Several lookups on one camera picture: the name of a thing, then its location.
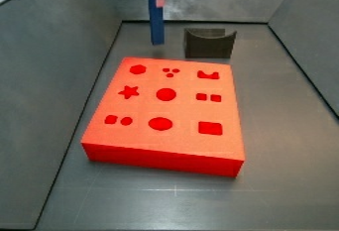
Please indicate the blue rectangular block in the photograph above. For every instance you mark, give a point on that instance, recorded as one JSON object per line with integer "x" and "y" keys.
{"x": 156, "y": 23}

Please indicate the red shape-sorting board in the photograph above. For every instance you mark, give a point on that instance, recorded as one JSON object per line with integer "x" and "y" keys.
{"x": 168, "y": 116}

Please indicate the dark grey curved holder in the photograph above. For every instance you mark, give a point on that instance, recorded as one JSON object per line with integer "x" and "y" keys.
{"x": 208, "y": 43}

